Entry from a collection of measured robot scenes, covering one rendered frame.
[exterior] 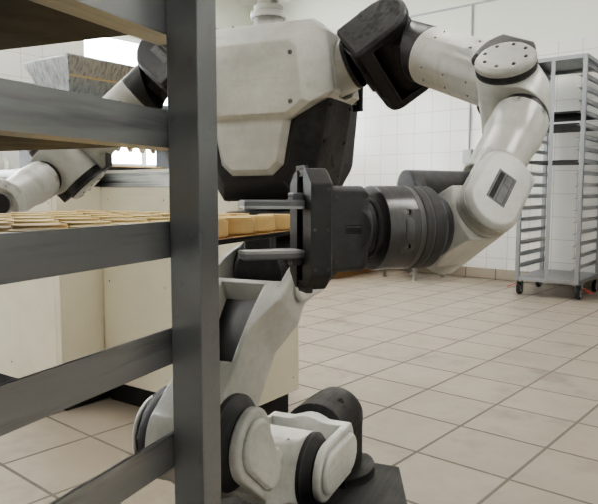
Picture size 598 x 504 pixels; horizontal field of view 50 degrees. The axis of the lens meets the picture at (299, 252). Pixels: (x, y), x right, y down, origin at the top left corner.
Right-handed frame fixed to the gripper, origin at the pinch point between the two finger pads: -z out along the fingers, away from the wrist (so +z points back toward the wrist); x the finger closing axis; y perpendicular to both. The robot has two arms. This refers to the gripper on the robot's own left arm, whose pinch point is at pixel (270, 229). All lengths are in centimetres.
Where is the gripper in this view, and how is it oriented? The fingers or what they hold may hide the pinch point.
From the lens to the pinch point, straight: 63.3
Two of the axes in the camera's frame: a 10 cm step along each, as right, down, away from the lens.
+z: 9.3, -0.3, 3.8
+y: 3.8, 0.8, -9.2
